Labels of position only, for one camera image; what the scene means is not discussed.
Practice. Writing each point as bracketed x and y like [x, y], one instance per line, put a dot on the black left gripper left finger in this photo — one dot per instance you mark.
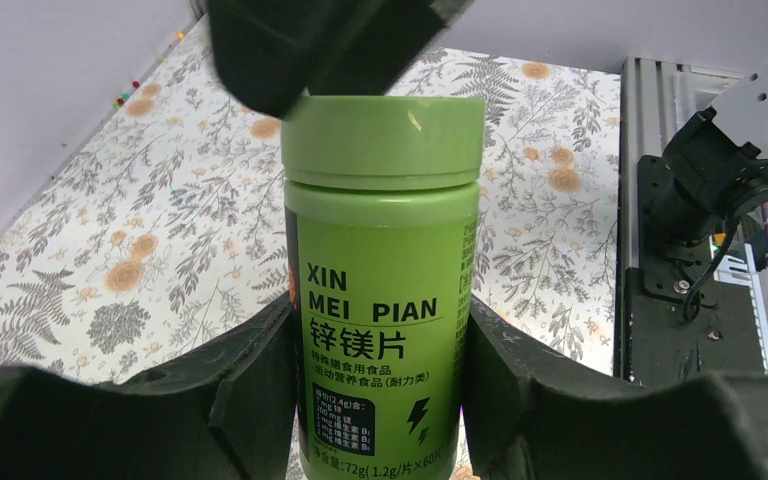
[224, 410]

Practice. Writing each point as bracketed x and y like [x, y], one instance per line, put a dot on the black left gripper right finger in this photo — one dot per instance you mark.
[533, 413]

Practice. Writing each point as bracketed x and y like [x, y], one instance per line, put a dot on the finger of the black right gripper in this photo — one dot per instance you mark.
[268, 54]

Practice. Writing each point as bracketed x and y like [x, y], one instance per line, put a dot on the green bottle cap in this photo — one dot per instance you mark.
[384, 143]

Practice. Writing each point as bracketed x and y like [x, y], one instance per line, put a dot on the green pill bottle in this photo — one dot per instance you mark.
[380, 287]

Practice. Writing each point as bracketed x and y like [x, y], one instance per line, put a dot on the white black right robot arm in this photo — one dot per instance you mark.
[719, 157]

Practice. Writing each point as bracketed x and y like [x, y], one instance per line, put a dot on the floral patterned table mat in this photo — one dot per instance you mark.
[166, 230]

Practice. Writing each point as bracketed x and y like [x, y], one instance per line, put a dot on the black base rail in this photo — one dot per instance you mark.
[674, 320]

